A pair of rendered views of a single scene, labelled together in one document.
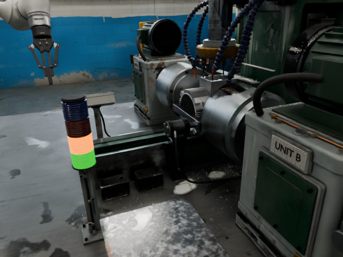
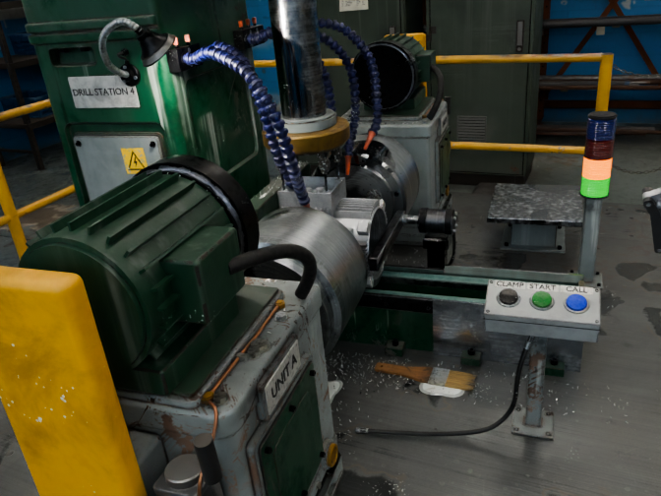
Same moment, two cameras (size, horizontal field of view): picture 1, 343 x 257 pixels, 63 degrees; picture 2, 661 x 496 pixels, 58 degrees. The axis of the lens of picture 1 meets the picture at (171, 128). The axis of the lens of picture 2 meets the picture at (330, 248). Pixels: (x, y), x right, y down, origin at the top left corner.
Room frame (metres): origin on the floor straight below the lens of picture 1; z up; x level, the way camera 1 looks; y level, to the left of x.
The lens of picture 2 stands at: (2.04, 0.64, 1.57)
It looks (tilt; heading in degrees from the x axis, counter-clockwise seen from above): 25 degrees down; 222
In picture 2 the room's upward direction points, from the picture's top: 6 degrees counter-clockwise
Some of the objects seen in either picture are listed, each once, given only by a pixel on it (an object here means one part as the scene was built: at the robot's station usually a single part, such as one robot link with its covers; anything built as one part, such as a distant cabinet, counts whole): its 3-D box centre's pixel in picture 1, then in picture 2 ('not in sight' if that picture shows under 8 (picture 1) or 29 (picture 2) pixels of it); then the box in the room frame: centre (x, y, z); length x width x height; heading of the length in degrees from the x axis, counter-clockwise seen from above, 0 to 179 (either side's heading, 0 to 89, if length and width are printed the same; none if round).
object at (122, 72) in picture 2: not in sight; (140, 54); (1.44, -0.29, 1.46); 0.18 x 0.11 x 0.13; 111
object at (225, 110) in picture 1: (250, 126); (368, 185); (0.87, -0.26, 1.04); 0.41 x 0.25 x 0.25; 21
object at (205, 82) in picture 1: (217, 86); (313, 200); (1.15, -0.20, 1.11); 0.12 x 0.11 x 0.07; 111
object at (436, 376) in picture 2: not in sight; (424, 374); (1.20, 0.11, 0.80); 0.21 x 0.05 x 0.01; 108
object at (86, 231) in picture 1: (86, 171); (593, 203); (0.66, 0.23, 1.01); 0.08 x 0.08 x 0.42; 21
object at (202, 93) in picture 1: (209, 108); (334, 240); (1.13, -0.16, 1.01); 0.20 x 0.19 x 0.19; 111
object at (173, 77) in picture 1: (179, 87); (277, 301); (1.42, -0.05, 1.04); 0.37 x 0.25 x 0.25; 21
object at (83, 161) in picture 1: (83, 157); (594, 185); (0.66, 0.23, 1.05); 0.06 x 0.06 x 0.04
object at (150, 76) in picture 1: (161, 85); (201, 438); (1.69, 0.05, 0.99); 0.35 x 0.31 x 0.37; 21
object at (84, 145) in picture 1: (80, 141); (596, 166); (0.66, 0.23, 1.10); 0.06 x 0.06 x 0.04
